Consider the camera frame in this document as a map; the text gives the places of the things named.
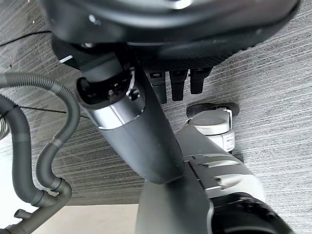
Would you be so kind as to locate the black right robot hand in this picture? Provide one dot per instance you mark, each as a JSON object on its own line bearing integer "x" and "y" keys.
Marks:
{"x": 136, "y": 29}

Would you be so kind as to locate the dark robot foot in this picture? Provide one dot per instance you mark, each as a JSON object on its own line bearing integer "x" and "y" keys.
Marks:
{"x": 231, "y": 107}

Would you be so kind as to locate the metal spring coil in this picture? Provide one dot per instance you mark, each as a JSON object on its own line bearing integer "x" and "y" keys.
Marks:
{"x": 3, "y": 129}

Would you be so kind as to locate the silver robot leg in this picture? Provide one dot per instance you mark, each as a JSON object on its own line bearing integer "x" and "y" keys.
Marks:
{"x": 170, "y": 207}

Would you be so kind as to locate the grey plastic pipe junction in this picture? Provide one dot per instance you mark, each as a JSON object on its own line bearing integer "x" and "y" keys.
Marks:
{"x": 48, "y": 207}

